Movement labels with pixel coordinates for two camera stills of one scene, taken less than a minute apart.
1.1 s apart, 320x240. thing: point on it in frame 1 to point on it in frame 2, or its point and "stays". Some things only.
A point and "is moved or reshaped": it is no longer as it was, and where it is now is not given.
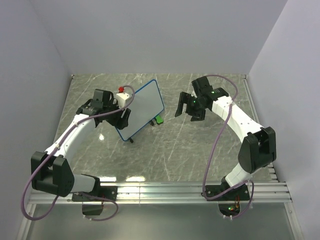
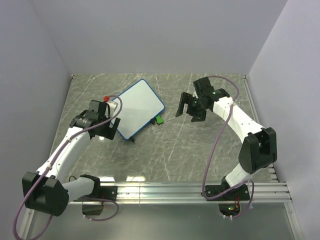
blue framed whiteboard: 146,105 is moved or reshaped
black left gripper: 121,123 to 108,132
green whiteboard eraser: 158,119 stays
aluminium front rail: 261,192 stays
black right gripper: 185,98 stays
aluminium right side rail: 271,167 stays
